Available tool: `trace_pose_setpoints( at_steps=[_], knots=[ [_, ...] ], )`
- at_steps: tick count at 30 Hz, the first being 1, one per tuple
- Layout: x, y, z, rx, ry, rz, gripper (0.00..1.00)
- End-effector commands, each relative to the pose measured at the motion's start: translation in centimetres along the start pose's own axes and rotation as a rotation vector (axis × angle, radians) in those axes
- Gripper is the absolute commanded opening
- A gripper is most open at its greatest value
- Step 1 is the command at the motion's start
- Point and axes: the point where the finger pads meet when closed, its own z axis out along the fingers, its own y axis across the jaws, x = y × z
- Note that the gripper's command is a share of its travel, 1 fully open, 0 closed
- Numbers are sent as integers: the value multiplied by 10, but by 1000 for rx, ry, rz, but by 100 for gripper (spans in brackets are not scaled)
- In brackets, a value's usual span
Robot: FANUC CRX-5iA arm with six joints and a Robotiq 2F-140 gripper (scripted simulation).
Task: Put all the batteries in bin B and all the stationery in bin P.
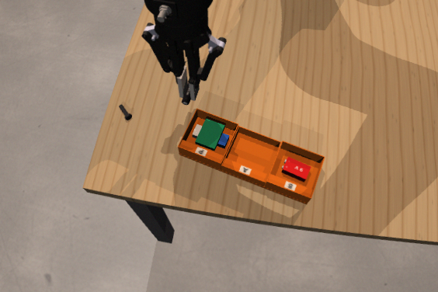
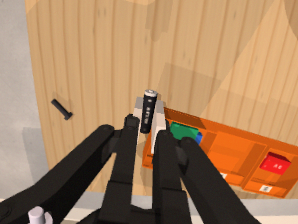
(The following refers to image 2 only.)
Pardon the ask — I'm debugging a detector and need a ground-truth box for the black aa battery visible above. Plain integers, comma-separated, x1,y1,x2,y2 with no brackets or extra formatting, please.
140,90,158,134

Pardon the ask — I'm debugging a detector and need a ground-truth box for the green rectangular block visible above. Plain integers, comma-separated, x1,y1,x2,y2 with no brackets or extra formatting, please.
170,121,199,140

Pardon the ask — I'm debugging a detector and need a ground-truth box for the orange three-compartment bin rack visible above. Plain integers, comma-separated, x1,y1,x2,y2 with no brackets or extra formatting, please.
142,107,298,198

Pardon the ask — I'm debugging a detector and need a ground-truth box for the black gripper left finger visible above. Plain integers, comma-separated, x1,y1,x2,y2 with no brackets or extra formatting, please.
0,97,143,224

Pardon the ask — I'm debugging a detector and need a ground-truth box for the blue and white eraser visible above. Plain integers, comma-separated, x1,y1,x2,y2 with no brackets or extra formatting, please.
196,132,203,144

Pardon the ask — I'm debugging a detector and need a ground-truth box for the black bolt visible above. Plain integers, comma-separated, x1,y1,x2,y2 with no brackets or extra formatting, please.
51,99,73,121

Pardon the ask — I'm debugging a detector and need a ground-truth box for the red 9v battery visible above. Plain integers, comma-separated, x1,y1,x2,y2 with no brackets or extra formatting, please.
259,151,291,175

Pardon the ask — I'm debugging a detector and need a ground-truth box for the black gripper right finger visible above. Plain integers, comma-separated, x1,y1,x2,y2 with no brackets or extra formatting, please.
151,100,262,224

